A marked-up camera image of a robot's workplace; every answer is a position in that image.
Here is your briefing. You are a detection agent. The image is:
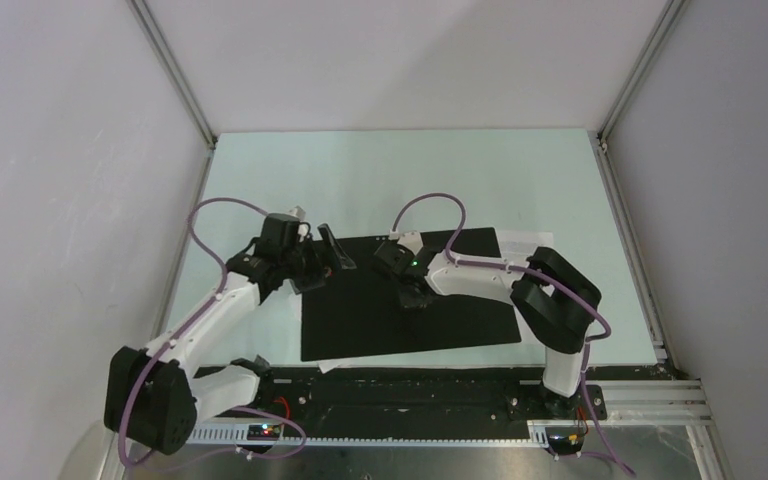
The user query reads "aluminium frame post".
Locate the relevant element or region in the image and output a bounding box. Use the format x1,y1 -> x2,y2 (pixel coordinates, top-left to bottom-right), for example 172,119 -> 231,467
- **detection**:
596,0 -> 690,152
126,0 -> 217,150

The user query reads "controller circuit board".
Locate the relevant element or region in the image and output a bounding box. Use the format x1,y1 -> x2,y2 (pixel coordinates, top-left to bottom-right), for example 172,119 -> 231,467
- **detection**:
545,432 -> 586,458
246,424 -> 283,442

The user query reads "beige black file folder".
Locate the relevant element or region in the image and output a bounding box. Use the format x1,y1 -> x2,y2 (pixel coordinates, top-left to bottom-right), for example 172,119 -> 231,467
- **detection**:
300,236 -> 522,361

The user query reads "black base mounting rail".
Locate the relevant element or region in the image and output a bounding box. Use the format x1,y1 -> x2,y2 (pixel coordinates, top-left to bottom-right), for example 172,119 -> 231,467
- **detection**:
185,362 -> 677,442

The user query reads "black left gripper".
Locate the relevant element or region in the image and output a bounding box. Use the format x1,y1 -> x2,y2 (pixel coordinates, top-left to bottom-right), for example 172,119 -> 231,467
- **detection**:
281,224 -> 354,295

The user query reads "left aluminium frame post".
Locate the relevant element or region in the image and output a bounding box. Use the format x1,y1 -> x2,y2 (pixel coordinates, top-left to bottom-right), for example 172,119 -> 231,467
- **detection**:
126,0 -> 217,150

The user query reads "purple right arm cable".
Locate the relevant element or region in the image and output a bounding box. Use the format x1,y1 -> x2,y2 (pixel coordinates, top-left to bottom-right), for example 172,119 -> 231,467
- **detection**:
391,192 -> 614,458

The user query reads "printed white paper sheet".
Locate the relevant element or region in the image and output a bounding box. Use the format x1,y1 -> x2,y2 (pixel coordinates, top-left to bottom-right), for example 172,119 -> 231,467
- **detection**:
495,229 -> 554,260

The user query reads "white paper stack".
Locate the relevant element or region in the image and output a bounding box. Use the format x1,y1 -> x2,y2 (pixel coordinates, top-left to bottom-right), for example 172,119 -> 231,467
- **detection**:
317,358 -> 355,373

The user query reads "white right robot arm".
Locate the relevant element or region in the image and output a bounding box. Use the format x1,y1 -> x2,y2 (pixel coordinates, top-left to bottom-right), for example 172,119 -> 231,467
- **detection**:
373,240 -> 611,418

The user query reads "left controller circuit board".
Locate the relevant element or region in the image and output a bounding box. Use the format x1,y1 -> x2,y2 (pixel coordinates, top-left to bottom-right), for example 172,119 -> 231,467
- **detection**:
246,424 -> 283,442

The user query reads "right controller circuit board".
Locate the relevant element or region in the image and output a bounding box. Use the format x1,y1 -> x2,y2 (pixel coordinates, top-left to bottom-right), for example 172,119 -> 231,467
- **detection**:
545,432 -> 586,458

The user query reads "right aluminium frame post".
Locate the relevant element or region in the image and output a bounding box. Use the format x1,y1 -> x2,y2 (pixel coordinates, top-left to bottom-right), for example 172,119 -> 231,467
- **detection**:
596,0 -> 690,152

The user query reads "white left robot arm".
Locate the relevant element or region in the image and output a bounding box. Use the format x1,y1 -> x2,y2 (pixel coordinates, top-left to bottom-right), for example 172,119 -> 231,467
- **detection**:
103,213 -> 356,455

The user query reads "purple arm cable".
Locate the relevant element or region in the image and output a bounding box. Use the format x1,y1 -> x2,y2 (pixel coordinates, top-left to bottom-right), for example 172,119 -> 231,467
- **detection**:
391,192 -> 614,458
118,197 -> 306,468

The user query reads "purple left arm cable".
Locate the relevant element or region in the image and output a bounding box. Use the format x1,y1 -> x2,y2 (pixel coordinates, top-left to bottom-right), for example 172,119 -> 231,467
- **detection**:
118,197 -> 306,468

